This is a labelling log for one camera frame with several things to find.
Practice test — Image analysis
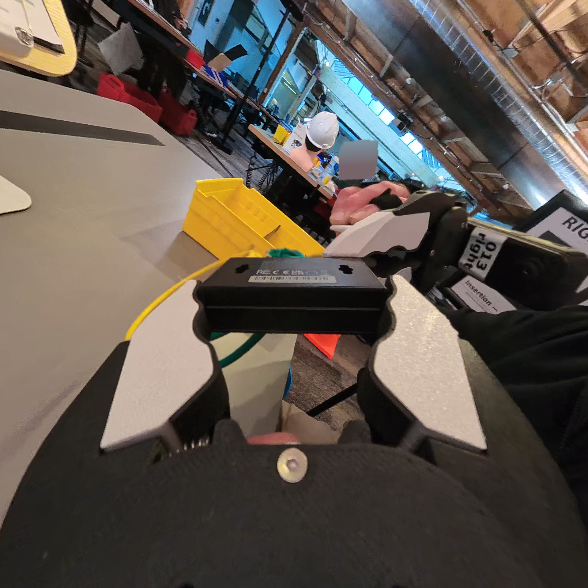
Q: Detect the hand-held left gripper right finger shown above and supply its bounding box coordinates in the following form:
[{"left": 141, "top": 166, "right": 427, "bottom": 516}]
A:
[{"left": 357, "top": 275, "right": 488, "bottom": 453}]

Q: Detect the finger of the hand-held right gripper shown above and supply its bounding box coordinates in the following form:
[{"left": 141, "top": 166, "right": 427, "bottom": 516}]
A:
[{"left": 324, "top": 209, "right": 430, "bottom": 276}]

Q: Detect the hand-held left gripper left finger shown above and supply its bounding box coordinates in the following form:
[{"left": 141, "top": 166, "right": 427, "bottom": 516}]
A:
[{"left": 100, "top": 279, "right": 230, "bottom": 453}]

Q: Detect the green ethernet cable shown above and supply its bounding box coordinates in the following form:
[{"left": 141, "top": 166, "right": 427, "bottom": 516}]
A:
[{"left": 210, "top": 247, "right": 307, "bottom": 368}]

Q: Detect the black ethernet switch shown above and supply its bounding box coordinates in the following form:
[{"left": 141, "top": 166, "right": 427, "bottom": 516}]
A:
[{"left": 195, "top": 257, "right": 391, "bottom": 334}]

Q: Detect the yellow storage bin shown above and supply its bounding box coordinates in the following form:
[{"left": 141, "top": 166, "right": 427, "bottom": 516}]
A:
[{"left": 182, "top": 178, "right": 326, "bottom": 260}]

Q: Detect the person's right forearm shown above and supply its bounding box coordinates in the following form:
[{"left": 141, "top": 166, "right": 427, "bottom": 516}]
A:
[{"left": 441, "top": 301, "right": 588, "bottom": 508}]

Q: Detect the person's right hand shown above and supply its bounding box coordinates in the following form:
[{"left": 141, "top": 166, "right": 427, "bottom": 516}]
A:
[{"left": 330, "top": 180, "right": 415, "bottom": 227}]

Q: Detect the white paper label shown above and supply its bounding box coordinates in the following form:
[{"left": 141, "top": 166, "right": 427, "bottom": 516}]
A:
[{"left": 450, "top": 276, "right": 517, "bottom": 313}]

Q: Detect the framed marker sign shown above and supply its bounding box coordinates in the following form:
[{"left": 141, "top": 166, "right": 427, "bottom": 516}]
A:
[{"left": 514, "top": 189, "right": 588, "bottom": 258}]

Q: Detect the white hard hat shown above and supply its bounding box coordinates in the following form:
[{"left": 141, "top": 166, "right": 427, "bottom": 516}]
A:
[{"left": 305, "top": 111, "right": 340, "bottom": 150}]

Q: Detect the white document stand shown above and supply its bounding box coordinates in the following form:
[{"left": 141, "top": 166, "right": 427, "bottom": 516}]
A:
[{"left": 0, "top": 175, "right": 32, "bottom": 215}]

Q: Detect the red storage bin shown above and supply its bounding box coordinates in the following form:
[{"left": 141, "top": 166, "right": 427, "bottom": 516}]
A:
[
  {"left": 96, "top": 72, "right": 164, "bottom": 124},
  {"left": 158, "top": 87, "right": 198, "bottom": 137}
]

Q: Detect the yellow ethernet cable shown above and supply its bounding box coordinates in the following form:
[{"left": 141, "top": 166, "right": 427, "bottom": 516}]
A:
[{"left": 125, "top": 250, "right": 262, "bottom": 341}]

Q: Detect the silver air duct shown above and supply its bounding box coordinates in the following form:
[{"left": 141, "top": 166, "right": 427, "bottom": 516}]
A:
[{"left": 345, "top": 0, "right": 588, "bottom": 207}]

